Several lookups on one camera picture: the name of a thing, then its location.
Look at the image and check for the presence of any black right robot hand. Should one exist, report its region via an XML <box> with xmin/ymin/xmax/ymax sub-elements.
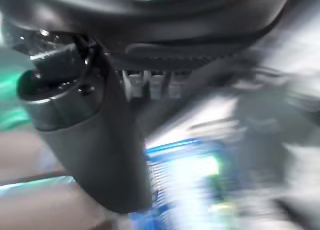
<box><xmin>0</xmin><ymin>0</ymin><xmax>293</xmax><ymax>214</ymax></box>

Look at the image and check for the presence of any blue plastic basket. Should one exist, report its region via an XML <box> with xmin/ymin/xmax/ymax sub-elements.
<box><xmin>143</xmin><ymin>137</ymin><xmax>241</xmax><ymax>230</ymax></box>

